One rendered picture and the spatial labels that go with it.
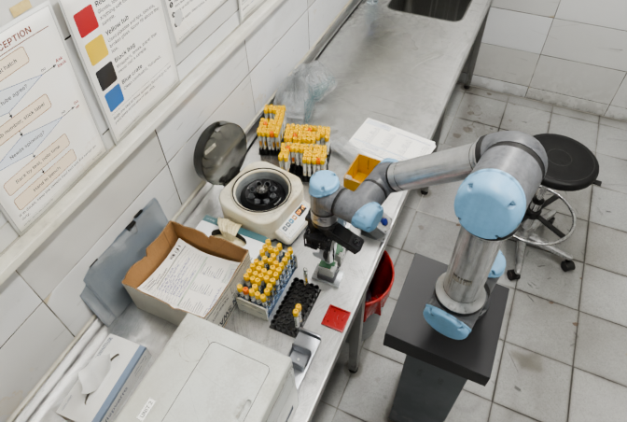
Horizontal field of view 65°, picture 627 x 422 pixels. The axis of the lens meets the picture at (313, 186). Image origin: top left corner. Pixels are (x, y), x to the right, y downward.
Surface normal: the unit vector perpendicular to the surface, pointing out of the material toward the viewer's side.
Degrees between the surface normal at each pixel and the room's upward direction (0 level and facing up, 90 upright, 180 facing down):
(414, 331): 4
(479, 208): 82
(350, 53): 0
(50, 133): 93
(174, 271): 1
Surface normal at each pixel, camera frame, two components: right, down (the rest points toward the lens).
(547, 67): -0.41, 0.69
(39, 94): 0.91, 0.33
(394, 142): -0.04, -0.67
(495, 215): -0.58, 0.51
